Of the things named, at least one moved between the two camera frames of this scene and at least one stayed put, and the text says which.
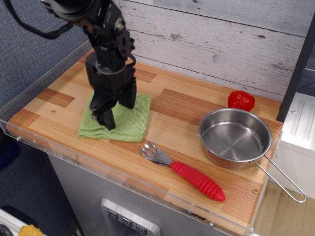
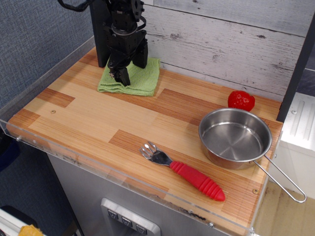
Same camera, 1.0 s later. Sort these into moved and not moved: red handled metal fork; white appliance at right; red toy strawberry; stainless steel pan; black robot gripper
Moved: black robot gripper
Not moved: white appliance at right; red handled metal fork; stainless steel pan; red toy strawberry
